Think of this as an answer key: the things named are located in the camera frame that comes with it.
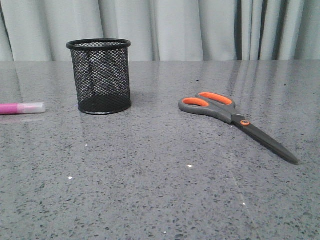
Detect grey orange scissors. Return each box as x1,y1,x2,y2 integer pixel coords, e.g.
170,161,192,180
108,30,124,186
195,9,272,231
178,92,300,165

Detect pink highlighter pen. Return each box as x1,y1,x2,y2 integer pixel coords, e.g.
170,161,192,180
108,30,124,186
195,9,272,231
0,102,46,115

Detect black mesh pen cup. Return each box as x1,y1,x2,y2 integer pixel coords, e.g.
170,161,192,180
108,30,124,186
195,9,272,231
66,38,132,115

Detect light grey curtain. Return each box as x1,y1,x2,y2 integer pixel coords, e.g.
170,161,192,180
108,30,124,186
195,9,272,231
0,0,320,61

